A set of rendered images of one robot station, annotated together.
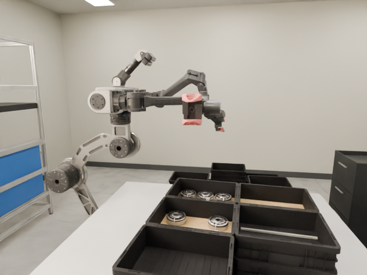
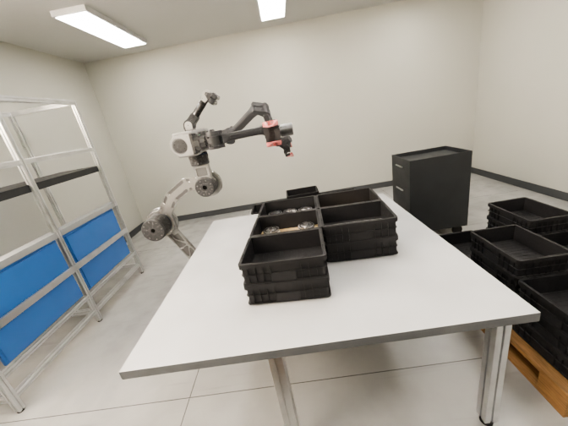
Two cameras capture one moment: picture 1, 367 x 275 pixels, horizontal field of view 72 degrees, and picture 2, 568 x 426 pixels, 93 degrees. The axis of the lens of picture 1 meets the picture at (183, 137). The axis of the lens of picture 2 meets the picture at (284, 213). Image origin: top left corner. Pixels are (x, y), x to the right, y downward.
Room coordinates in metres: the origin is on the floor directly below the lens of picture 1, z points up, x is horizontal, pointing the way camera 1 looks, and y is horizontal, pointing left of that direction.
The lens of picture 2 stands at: (-0.34, 0.13, 1.52)
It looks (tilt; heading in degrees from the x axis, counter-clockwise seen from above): 20 degrees down; 353
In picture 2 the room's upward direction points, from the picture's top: 10 degrees counter-clockwise
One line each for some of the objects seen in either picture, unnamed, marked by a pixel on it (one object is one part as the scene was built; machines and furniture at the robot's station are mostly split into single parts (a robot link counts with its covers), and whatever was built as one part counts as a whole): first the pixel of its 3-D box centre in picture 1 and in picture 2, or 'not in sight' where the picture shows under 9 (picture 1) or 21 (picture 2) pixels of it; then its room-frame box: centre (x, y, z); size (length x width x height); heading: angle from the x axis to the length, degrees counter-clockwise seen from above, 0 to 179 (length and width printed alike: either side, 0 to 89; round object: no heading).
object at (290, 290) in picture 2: not in sight; (288, 274); (0.85, 0.02, 0.76); 0.40 x 0.30 x 0.12; 76
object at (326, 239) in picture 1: (279, 234); (355, 222); (1.05, -0.44, 0.87); 0.40 x 0.30 x 0.11; 76
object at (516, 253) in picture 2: not in sight; (512, 272); (0.87, -1.36, 0.37); 0.40 x 0.30 x 0.45; 170
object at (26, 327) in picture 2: not in sight; (33, 295); (1.65, 1.82, 0.60); 0.72 x 0.03 x 0.56; 171
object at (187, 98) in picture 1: (190, 105); (270, 129); (0.86, -0.03, 1.47); 0.09 x 0.07 x 0.07; 172
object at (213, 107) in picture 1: (205, 107); (281, 131); (1.02, -0.09, 1.45); 0.12 x 0.11 x 0.09; 172
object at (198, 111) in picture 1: (190, 115); (272, 138); (0.86, -0.03, 1.43); 0.09 x 0.07 x 0.07; 172
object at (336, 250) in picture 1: (280, 225); (354, 214); (1.05, -0.44, 0.92); 0.40 x 0.30 x 0.02; 76
